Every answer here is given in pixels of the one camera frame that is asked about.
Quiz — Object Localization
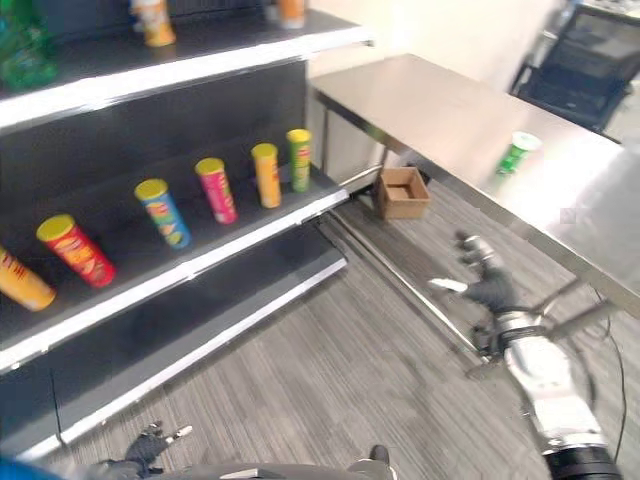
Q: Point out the robot body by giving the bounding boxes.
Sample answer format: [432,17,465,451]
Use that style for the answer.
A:
[149,462,381,480]

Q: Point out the blue chip can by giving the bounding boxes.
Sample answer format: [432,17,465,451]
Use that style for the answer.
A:
[133,178,193,251]

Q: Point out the black metal cart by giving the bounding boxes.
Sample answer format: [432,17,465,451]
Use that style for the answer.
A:
[509,0,640,134]

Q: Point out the black shelf unit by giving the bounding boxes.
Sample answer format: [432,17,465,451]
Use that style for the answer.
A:
[0,0,376,461]

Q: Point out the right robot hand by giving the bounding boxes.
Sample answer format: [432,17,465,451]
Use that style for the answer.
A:
[428,230,521,314]

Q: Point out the pink chip can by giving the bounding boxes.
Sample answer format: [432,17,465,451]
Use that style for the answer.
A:
[194,157,239,225]

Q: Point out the steel table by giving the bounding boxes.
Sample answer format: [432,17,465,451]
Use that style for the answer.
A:
[309,53,640,321]

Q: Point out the open cardboard box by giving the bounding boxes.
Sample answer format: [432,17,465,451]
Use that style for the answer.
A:
[375,166,432,220]

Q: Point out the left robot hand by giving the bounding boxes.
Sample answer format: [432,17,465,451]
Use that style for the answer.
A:
[124,420,194,467]

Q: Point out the green snack bag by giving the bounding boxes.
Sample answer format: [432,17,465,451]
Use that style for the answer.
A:
[0,0,59,92]

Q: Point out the light green chip can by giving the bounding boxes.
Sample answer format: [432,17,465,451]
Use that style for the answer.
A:
[285,128,314,194]

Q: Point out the black cable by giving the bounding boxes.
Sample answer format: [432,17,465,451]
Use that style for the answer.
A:
[597,299,629,480]

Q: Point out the orange yellow chip can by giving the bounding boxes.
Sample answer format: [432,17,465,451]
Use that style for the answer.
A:
[250,142,283,209]

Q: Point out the yellow chip can red print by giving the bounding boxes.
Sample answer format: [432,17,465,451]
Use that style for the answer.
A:
[0,244,57,313]

